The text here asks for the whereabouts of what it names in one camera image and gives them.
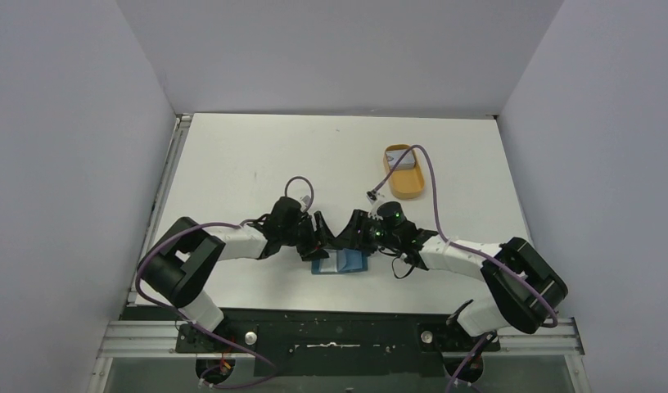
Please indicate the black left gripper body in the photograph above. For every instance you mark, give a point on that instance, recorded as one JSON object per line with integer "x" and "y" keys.
{"x": 301, "y": 235}

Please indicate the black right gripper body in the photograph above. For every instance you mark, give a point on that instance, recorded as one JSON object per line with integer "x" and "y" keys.
{"x": 361, "y": 234}

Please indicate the blue leather card holder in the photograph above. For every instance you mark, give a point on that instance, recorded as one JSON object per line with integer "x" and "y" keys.
{"x": 340, "y": 262}

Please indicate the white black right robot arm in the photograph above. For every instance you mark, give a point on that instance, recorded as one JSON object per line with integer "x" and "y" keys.
{"x": 524, "y": 290}

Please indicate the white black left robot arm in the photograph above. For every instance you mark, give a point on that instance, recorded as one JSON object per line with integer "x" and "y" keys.
{"x": 179, "y": 265}

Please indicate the grey credit card stack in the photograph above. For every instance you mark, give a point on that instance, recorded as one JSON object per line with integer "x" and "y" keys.
{"x": 400, "y": 159}

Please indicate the yellow oval tray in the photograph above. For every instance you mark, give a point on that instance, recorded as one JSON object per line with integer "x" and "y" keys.
{"x": 405, "y": 184}

